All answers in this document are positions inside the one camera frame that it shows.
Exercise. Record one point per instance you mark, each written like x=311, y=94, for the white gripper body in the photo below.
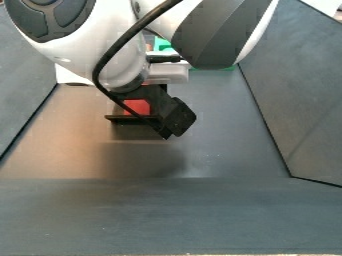
x=169, y=68

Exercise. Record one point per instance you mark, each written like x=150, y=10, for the red oval cylinder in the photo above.
x=140, y=106

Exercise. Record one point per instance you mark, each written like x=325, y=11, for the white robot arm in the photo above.
x=94, y=36

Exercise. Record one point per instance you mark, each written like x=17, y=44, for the green shape sorter board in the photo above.
x=164, y=46

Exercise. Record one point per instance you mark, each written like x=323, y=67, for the black cradle fixture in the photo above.
x=150, y=93

